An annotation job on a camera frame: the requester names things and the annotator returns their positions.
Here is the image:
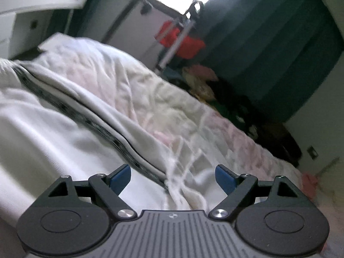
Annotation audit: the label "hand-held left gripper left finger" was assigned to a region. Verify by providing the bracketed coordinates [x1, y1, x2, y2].
[48, 164, 137, 219]

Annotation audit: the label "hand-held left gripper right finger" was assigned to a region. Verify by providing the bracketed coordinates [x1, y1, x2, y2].
[210, 164, 301, 218]

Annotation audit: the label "white pants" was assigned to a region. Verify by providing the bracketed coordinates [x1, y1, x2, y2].
[0, 58, 197, 221]

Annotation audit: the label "pile of dark clothes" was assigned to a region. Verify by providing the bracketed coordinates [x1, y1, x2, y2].
[163, 64, 303, 167]

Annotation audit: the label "pink white quilt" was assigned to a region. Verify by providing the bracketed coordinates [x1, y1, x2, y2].
[38, 32, 344, 258]

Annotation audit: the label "small pink cloth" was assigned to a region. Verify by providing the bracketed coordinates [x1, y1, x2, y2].
[302, 172, 321, 201]

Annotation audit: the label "red bag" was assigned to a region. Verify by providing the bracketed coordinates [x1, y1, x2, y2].
[158, 20, 207, 60]

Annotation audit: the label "wide teal curtain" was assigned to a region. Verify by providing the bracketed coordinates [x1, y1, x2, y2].
[197, 0, 340, 125]

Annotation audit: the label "garment steamer on stand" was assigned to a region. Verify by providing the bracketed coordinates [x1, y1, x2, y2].
[155, 0, 205, 72]

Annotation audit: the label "narrow teal curtain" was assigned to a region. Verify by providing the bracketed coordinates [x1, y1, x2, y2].
[64, 0, 135, 42]

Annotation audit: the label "white dressing table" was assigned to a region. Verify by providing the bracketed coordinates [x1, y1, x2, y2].
[0, 0, 90, 58]

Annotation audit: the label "wall outlet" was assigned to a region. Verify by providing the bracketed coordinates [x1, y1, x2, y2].
[307, 145, 319, 160]

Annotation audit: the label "black leaning frame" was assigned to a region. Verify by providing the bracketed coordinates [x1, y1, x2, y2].
[103, 0, 136, 45]

